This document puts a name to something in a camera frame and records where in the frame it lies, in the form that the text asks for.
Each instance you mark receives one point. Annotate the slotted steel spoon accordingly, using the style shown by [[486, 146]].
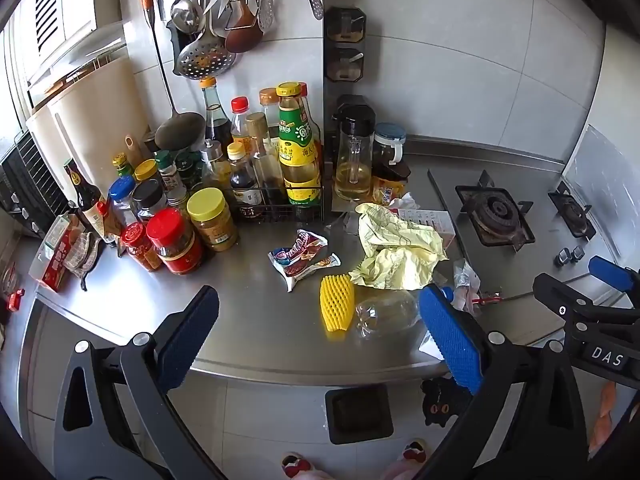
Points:
[[266, 10]]

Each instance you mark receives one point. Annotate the orange cloth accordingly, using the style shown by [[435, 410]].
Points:
[[602, 420]]

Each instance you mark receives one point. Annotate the orange snack packet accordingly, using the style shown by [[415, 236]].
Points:
[[387, 190]]

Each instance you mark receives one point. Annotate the red white carton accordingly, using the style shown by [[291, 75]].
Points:
[[431, 220]]

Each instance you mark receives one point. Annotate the clear plastic food packet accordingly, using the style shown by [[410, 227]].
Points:
[[82, 255]]

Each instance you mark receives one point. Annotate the red brown snack wrapper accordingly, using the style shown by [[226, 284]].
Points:
[[300, 260]]

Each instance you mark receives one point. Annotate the black lid jar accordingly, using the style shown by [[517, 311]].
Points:
[[149, 200]]

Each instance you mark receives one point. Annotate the tall brown cap bottle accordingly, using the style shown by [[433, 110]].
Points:
[[262, 155]]

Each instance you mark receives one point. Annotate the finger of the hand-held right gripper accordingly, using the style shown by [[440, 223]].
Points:
[[610, 272], [555, 295]]

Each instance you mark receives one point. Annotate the brown wooden ladle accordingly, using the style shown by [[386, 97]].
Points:
[[244, 32]]

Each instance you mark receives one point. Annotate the foil splash guard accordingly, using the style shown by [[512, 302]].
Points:
[[605, 180]]

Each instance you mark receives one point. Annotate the red white slipper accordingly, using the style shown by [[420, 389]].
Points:
[[296, 466], [414, 451]]

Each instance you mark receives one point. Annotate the steel skimmer spoon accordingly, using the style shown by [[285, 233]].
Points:
[[205, 57]]

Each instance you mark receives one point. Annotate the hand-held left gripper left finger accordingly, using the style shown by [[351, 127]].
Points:
[[190, 332]]

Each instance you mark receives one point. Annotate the black appliance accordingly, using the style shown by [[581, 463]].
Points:
[[30, 185]]

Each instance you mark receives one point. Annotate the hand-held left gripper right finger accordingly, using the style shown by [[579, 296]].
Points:
[[450, 340]]

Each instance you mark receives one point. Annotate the black cat floor mat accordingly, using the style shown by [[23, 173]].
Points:
[[442, 402]]

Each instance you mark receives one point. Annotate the orange cap bottle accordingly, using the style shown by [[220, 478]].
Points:
[[269, 105]]

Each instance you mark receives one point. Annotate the large red lid jar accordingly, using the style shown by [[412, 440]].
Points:
[[175, 242]]

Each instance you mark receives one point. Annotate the small black stove burner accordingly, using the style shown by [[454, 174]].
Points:
[[575, 212]]

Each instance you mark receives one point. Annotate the stove knob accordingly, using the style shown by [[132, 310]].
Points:
[[564, 257], [580, 251]]

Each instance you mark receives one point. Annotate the small red chili jar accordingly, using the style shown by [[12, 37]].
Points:
[[140, 247]]

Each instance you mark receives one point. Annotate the dark vinegar bottle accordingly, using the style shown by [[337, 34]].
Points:
[[87, 205]]

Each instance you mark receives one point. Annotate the steel gas stove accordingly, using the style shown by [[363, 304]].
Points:
[[540, 260]]

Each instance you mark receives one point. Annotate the red cardboard box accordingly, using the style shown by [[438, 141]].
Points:
[[52, 255]]

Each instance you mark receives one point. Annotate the white paper scrap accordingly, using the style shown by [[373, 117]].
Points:
[[430, 347]]

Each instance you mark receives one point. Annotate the small yellow lid jar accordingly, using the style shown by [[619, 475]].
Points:
[[147, 171]]

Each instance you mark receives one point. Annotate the red cap bottle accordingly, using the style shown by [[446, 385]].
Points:
[[241, 120]]

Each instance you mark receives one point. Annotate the green cap spice bottle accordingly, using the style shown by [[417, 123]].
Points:
[[169, 172]]

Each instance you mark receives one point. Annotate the clear plastic bottle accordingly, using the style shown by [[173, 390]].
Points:
[[385, 312]]

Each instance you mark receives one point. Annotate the large yellow green label bottle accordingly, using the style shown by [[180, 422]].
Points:
[[299, 155]]

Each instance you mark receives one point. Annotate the black trash bin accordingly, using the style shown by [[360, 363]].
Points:
[[357, 412]]

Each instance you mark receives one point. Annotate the white window frame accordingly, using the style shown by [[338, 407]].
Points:
[[55, 15]]

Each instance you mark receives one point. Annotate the yellow foam fruit net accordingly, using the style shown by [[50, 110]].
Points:
[[337, 305]]

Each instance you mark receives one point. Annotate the glass cruet steel cap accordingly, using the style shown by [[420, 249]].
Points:
[[215, 165]]

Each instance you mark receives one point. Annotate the large black stove burner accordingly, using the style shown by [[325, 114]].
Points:
[[495, 212]]

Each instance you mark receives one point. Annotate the glass jar blue white lid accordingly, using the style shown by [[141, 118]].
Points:
[[389, 142]]

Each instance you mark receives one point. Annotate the dark soy sauce bottle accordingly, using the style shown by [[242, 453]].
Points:
[[216, 120]]

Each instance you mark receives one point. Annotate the black wall spice box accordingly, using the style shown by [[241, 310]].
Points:
[[346, 24], [344, 65]]

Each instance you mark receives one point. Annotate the crumpled yellow paper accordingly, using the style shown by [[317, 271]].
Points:
[[400, 255]]

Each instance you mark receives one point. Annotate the red label bottle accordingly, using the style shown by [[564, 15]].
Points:
[[312, 110]]

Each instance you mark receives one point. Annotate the beige cutting board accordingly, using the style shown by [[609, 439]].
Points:
[[95, 125]]

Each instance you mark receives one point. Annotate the glass oil dispenser black lid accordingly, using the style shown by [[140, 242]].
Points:
[[352, 160]]

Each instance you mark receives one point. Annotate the small white plastic wrapper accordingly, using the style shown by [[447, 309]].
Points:
[[465, 280]]

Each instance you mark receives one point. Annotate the dark glass jar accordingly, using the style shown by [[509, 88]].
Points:
[[189, 170]]

